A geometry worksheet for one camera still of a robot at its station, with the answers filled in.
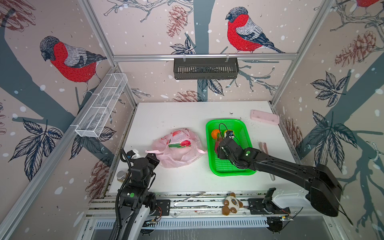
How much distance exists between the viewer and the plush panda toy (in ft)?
2.38

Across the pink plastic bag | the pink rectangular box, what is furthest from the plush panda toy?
the pink rectangular box

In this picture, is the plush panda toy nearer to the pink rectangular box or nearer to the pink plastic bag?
the pink plastic bag

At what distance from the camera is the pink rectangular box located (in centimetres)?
109

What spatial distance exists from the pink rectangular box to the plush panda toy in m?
0.59
